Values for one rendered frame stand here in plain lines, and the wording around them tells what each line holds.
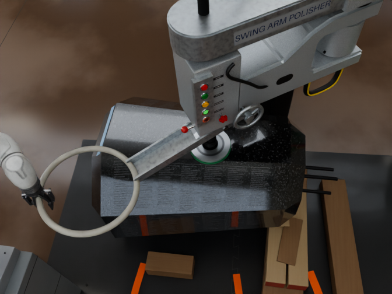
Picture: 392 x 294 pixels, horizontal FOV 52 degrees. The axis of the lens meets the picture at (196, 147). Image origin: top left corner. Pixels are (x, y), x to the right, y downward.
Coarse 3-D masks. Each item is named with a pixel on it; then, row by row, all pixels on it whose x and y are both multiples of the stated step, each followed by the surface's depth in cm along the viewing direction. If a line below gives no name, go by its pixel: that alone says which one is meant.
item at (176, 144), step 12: (240, 120) 192; (180, 132) 197; (216, 132) 191; (156, 144) 196; (168, 144) 198; (180, 144) 196; (192, 144) 189; (132, 156) 197; (144, 156) 200; (156, 156) 198; (168, 156) 190; (180, 156) 193; (144, 168) 197; (156, 168) 192
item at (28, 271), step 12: (24, 252) 193; (24, 264) 190; (36, 264) 197; (12, 276) 187; (24, 276) 187; (36, 276) 198; (48, 276) 212; (60, 276) 226; (12, 288) 184; (24, 288) 188; (36, 288) 200; (48, 288) 213; (60, 288) 227; (72, 288) 245
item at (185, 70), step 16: (176, 64) 162; (192, 64) 145; (208, 64) 145; (224, 64) 146; (240, 64) 151; (224, 80) 154; (224, 96) 162; (192, 112) 169; (224, 112) 171; (208, 128) 175
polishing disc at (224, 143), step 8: (200, 136) 211; (216, 136) 211; (224, 136) 210; (224, 144) 208; (192, 152) 206; (200, 152) 206; (208, 152) 206; (216, 152) 206; (224, 152) 205; (208, 160) 203; (216, 160) 203
